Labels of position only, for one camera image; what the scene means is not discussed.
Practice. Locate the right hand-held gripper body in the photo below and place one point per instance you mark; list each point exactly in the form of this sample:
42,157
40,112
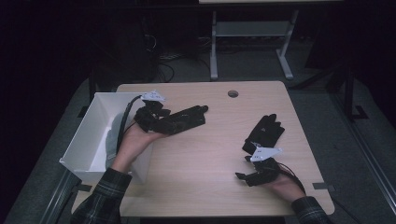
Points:
264,172

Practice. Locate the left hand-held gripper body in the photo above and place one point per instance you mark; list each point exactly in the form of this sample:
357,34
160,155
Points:
149,116

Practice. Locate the black glove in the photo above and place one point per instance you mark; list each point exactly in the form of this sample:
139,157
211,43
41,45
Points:
186,118
264,133

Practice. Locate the white box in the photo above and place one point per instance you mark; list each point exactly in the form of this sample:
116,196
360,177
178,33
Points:
90,146

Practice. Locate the person's right hand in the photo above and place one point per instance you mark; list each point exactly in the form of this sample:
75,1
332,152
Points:
286,188

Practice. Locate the person's left hand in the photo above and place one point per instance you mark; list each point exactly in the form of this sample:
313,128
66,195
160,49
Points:
134,146

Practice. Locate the black tape strip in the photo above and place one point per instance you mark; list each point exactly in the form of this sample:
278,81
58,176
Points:
83,187
323,187

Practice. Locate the dark metal stand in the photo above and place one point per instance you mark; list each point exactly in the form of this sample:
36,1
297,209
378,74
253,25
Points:
345,84

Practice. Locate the aluminium rail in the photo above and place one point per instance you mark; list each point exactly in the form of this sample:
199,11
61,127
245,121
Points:
367,155
57,199

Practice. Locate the black floor bracket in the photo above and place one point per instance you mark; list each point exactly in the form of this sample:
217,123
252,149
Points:
360,112

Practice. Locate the grey metal-frame table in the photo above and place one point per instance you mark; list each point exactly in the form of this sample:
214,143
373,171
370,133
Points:
249,28

